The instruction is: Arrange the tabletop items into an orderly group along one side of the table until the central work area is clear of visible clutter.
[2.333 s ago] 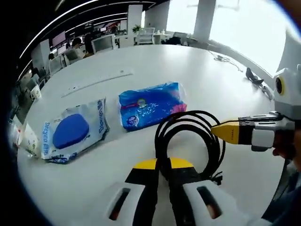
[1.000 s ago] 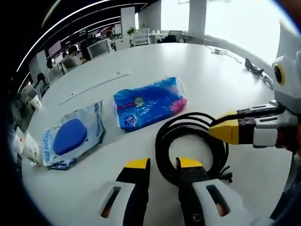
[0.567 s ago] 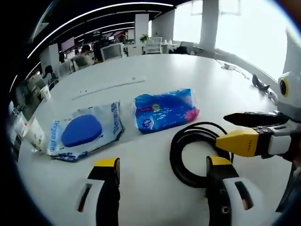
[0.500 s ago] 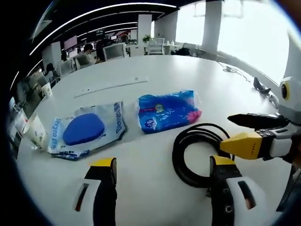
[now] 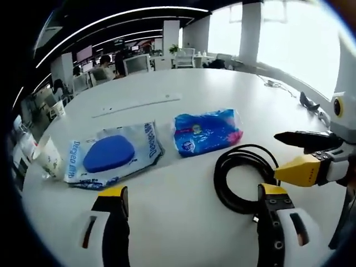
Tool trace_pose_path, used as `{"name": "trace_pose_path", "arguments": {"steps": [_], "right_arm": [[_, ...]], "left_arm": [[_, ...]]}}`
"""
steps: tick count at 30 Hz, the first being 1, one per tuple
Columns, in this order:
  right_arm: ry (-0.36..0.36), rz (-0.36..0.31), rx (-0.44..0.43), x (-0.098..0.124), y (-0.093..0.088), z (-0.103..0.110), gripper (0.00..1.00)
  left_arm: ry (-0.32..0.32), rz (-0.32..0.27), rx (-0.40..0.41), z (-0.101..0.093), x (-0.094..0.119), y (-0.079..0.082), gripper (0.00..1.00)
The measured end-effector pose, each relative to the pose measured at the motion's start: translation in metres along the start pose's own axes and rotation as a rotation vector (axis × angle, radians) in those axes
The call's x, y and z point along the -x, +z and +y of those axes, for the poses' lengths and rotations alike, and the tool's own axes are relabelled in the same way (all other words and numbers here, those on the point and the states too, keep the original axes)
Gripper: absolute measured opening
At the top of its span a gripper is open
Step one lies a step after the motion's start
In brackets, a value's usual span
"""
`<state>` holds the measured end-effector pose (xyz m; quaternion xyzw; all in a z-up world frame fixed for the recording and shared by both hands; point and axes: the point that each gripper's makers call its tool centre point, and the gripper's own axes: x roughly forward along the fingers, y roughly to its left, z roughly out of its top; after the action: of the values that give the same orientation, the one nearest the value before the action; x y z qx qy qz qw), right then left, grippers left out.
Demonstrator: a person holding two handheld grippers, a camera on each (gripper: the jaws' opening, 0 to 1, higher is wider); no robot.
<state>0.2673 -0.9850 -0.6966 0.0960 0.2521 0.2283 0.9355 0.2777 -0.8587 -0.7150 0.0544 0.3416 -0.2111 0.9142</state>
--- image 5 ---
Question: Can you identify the plain white paper cup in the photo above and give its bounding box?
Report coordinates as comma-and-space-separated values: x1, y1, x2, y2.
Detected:
49, 101, 66, 119

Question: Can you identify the pink lit screen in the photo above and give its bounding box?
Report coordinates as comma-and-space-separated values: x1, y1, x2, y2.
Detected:
76, 46, 93, 63

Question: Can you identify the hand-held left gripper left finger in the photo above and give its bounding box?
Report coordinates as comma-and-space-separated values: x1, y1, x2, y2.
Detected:
71, 186, 131, 267

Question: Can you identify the black cable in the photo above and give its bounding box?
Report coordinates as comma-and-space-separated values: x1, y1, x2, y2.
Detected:
214, 144, 280, 223

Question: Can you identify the small black object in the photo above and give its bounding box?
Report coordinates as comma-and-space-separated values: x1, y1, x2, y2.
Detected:
299, 91, 320, 112

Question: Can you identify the white adapter cable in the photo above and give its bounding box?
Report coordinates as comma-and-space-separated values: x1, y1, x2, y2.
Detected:
263, 79, 297, 98

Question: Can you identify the green printed paper cup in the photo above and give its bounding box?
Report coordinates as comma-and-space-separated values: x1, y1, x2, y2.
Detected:
32, 135, 66, 180

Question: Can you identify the white table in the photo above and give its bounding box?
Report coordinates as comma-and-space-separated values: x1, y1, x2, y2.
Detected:
21, 68, 348, 267

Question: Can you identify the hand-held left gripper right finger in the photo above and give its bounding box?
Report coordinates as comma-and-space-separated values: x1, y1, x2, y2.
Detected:
257, 182, 320, 267

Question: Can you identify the blue tissue pack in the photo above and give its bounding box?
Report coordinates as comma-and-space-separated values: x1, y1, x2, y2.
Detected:
174, 108, 244, 159

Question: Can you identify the ceiling light strip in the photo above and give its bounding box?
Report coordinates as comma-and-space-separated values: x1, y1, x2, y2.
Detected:
36, 7, 209, 67

